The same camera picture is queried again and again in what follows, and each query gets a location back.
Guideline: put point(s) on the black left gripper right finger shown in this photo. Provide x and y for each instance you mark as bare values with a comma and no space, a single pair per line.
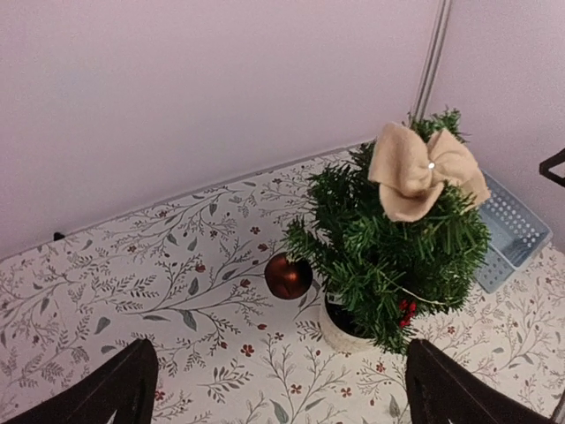
439,390

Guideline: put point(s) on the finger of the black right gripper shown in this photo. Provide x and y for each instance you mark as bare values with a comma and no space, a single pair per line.
546,168

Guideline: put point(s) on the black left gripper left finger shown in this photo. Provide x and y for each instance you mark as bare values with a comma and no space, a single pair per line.
119,391

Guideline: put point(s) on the red berry sprig ornament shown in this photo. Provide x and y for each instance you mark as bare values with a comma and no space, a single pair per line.
408,310

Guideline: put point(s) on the white ribbed plant pot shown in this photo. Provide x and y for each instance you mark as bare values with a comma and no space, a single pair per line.
337,338

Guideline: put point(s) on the beige ribbon bow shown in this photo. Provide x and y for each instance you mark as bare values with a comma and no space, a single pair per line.
412,173

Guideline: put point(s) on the small green christmas tree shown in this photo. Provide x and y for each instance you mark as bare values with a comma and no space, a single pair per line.
369,264

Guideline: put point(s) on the dark red bauble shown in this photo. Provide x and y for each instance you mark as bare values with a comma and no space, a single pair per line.
288,279

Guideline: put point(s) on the light blue perforated basket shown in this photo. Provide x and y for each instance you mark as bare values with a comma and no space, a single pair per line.
517,235

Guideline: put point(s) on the aluminium corner post right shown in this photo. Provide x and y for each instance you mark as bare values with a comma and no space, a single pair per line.
433,59

